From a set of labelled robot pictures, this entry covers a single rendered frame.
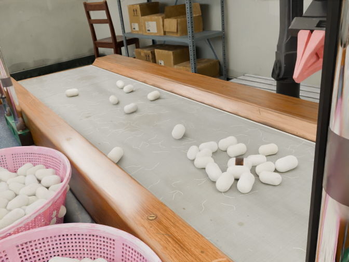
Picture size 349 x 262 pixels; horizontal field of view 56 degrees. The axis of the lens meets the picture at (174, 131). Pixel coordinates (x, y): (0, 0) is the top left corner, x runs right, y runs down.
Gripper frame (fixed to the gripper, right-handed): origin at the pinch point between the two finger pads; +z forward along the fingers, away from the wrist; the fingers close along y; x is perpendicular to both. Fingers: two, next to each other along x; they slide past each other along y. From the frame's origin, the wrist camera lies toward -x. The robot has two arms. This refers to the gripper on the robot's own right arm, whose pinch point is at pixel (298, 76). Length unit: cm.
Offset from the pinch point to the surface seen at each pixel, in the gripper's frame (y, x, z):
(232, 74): -194, 164, -87
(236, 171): 1.6, -2.4, 18.7
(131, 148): -19.6, -5.4, 24.5
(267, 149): 0.2, 3.1, 12.4
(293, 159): 5.4, 2.5, 12.5
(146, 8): -274, 89, -99
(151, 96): -39.0, 4.3, 10.8
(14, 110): -54, -17, 33
